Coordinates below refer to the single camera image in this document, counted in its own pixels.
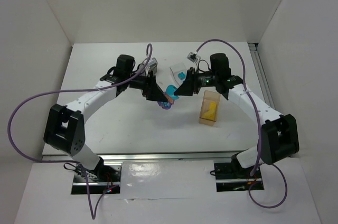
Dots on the aluminium side rail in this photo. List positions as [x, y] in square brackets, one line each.
[253, 48]

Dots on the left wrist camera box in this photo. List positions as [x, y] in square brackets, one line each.
[153, 64]

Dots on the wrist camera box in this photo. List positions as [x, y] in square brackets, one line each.
[193, 57]
[153, 64]

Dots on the yellow lego brick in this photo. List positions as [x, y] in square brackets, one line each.
[210, 114]

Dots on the aluminium front rail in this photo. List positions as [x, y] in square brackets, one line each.
[169, 156]

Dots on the teal arch lego brick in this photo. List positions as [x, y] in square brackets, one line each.
[170, 90]

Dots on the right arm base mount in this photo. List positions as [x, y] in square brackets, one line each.
[229, 180]

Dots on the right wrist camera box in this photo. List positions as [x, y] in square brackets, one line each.
[193, 57]

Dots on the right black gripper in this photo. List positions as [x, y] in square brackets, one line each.
[192, 81]

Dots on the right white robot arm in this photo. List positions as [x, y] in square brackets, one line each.
[278, 135]

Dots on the clear plastic container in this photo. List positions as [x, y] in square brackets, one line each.
[175, 69]

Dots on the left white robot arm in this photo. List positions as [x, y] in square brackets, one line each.
[65, 127]

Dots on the purple arch lego brick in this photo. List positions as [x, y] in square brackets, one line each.
[166, 105]

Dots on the smoky grey plastic container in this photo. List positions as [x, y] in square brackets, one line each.
[154, 72]

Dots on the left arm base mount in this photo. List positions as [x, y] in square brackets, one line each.
[110, 182]

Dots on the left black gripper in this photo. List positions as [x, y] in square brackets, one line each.
[149, 84]

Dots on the amber plastic container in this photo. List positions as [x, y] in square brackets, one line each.
[209, 96]

